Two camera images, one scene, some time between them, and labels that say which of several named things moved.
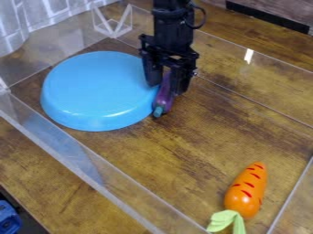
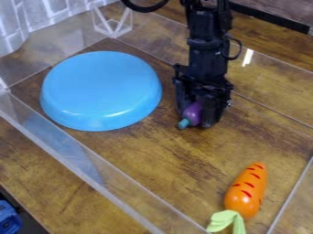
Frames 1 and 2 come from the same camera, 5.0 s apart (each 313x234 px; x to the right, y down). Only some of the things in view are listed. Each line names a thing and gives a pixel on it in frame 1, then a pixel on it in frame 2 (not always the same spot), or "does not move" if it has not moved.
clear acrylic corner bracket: [110, 27] does not move
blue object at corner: [10, 220] does not move
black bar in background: [268, 17] does not move
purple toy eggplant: [164, 104] → [192, 114]
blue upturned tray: [97, 91] does not move
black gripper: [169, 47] → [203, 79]
